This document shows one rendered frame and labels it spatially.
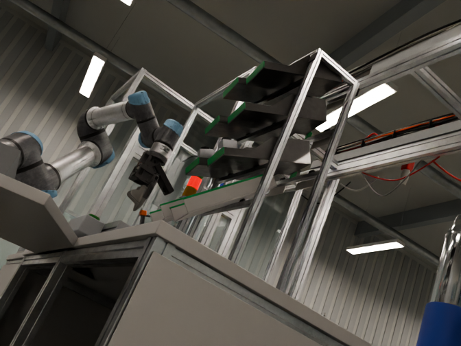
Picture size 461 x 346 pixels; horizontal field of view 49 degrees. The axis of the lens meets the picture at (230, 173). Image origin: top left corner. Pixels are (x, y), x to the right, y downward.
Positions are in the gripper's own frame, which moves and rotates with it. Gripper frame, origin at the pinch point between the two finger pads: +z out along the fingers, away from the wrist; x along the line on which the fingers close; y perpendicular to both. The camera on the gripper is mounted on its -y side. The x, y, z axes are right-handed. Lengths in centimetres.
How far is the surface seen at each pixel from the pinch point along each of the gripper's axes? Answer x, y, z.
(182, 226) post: -17.9, -25.1, -8.3
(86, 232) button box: 2.0, 11.9, 15.9
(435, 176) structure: -335, -499, -386
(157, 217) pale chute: 20.5, -1.1, 5.0
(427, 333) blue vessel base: 59, -82, 4
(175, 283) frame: 75, 8, 30
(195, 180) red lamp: -16.6, -21.1, -27.6
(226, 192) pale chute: 49.2, -6.0, -2.5
